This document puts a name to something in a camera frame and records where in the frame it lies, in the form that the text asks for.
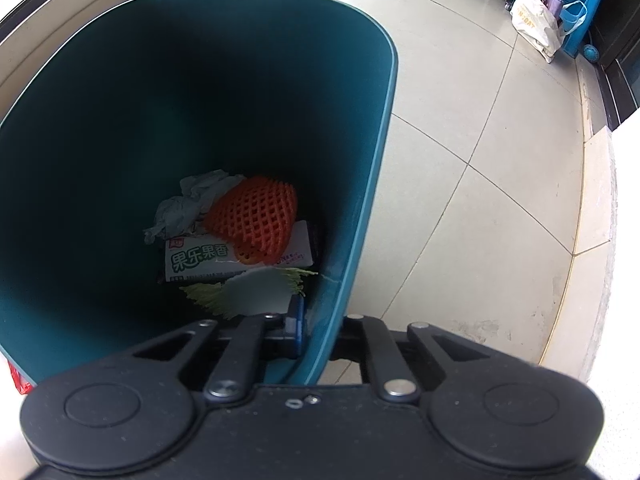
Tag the orange foam fruit net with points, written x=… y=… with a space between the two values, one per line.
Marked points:
x=256 y=217

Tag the white tissue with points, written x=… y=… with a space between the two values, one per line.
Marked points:
x=183 y=214

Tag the small blue ball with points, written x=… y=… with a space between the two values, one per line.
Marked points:
x=591 y=53

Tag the dark teal trash bin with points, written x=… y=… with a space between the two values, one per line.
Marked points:
x=151 y=92

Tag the white green snack box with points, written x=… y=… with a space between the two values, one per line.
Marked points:
x=205 y=257

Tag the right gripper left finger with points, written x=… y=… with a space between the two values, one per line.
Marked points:
x=223 y=360

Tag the white tote bag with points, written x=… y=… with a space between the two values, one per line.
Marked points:
x=544 y=24

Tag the red mesh item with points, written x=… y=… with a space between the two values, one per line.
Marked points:
x=22 y=386

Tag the white green paper wrapper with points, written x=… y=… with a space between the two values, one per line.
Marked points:
x=265 y=290

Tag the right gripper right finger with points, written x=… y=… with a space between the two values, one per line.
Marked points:
x=401 y=366

